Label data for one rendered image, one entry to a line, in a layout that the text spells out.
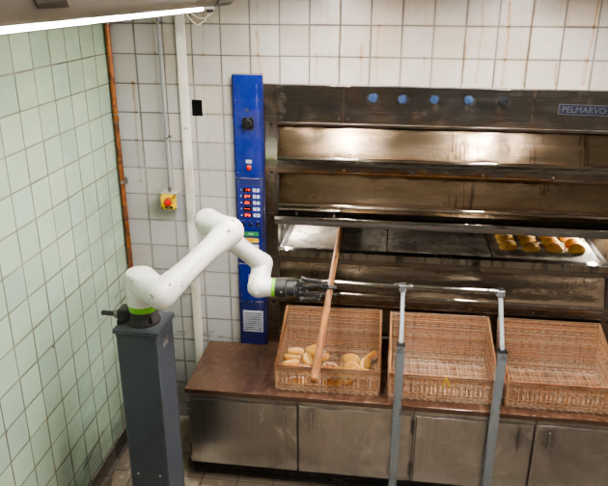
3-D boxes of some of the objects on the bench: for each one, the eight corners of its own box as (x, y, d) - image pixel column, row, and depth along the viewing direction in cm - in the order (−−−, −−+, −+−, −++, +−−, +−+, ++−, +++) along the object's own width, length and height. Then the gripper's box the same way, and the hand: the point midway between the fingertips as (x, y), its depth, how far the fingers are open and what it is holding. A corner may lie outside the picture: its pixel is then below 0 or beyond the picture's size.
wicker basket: (286, 345, 397) (285, 303, 387) (380, 350, 391) (383, 309, 381) (273, 391, 351) (272, 344, 342) (380, 398, 346) (383, 351, 336)
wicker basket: (386, 352, 390) (389, 310, 380) (484, 358, 383) (489, 314, 373) (386, 399, 345) (388, 352, 335) (498, 407, 338) (504, 360, 328)
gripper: (288, 270, 326) (337, 273, 323) (288, 299, 332) (336, 302, 329) (286, 276, 319) (336, 279, 316) (286, 306, 325) (335, 309, 322)
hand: (328, 290), depth 323 cm, fingers closed on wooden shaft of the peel, 3 cm apart
